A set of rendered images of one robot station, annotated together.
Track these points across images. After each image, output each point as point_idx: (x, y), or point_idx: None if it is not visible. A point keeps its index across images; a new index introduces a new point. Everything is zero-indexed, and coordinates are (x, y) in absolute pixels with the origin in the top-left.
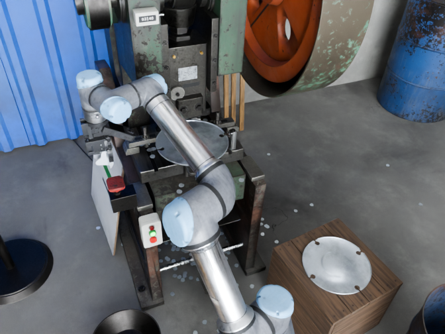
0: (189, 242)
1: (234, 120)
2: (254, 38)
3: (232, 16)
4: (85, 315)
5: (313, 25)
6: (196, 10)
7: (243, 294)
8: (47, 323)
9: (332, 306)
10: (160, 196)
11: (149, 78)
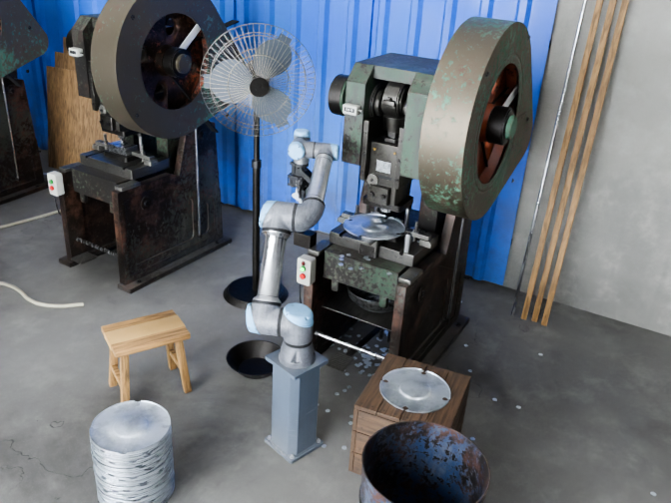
0: (261, 223)
1: (428, 237)
2: None
3: (412, 130)
4: (259, 338)
5: None
6: None
7: None
8: (237, 326)
9: (369, 399)
10: (329, 251)
11: (329, 144)
